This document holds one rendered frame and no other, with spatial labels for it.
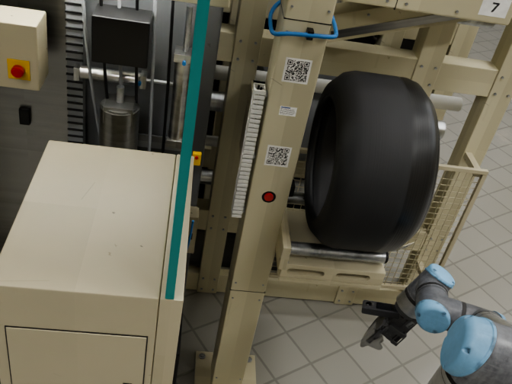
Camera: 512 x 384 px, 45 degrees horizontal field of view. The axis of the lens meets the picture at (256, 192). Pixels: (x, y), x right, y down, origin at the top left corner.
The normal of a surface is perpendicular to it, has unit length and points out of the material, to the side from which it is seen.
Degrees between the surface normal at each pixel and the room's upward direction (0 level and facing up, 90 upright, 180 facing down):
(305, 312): 0
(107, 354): 90
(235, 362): 90
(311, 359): 0
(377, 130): 38
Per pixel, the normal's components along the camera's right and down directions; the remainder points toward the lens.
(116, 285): 0.16, -0.79
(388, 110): 0.16, -0.46
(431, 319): -0.32, 0.41
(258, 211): 0.04, 0.60
